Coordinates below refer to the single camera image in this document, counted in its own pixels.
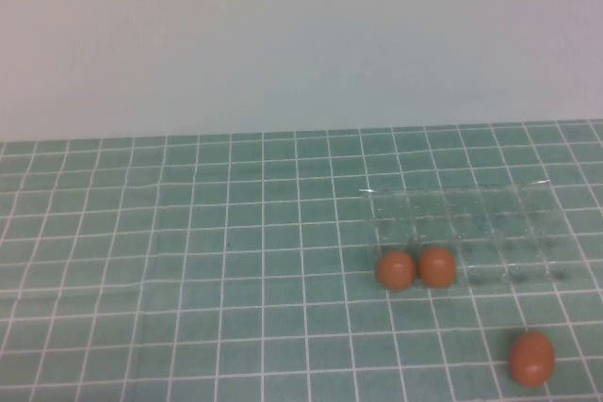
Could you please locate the brown egg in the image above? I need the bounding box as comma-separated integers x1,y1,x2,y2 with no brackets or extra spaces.
509,330,556,386
375,250,416,291
416,246,458,289

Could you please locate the green white-grid tablecloth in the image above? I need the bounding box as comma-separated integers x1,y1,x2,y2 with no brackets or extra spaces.
0,120,603,402

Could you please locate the clear plastic egg tray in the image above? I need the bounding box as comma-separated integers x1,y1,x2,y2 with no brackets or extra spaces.
360,179,569,288

